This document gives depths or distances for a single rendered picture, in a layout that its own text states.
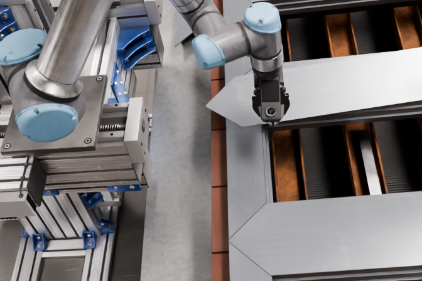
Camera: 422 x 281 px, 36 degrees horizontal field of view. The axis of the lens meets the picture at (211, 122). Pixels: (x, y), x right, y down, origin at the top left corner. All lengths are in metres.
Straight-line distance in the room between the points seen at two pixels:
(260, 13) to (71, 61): 0.41
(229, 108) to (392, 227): 0.52
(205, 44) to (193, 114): 0.60
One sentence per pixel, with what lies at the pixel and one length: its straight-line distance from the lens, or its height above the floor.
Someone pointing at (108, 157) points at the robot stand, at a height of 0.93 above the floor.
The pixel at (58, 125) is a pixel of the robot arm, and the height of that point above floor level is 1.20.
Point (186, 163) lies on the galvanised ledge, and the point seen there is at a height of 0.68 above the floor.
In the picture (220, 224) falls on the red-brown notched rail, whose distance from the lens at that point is 1.54.
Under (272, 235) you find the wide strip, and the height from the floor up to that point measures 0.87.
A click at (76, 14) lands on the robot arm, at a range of 1.19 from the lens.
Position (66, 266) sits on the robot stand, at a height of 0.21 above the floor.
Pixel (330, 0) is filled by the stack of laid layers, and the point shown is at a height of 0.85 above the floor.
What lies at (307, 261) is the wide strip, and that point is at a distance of 1.43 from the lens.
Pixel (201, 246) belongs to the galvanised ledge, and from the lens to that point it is 1.68.
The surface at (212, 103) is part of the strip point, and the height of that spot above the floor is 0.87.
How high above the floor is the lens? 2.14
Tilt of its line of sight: 50 degrees down
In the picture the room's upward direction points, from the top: 12 degrees counter-clockwise
